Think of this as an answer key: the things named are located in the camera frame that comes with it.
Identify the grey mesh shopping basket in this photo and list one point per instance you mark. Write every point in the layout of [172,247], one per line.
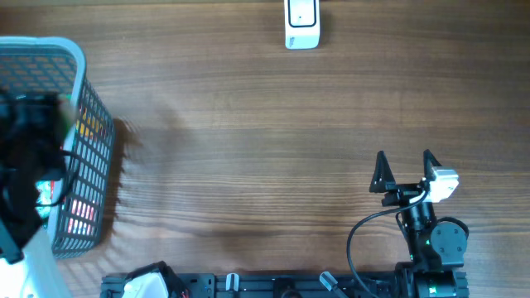
[58,65]

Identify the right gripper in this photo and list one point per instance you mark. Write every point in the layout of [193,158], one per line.
[400,192]

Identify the small teal snack packet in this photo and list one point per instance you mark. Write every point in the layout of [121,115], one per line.
[45,189]

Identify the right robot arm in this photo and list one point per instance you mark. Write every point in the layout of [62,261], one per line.
[436,244]

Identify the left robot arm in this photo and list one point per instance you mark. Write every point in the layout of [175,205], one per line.
[34,126]

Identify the white barcode scanner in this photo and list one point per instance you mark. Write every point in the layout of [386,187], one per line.
[302,24]

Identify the red sauce bottle green cap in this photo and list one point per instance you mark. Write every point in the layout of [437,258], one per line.
[67,113]

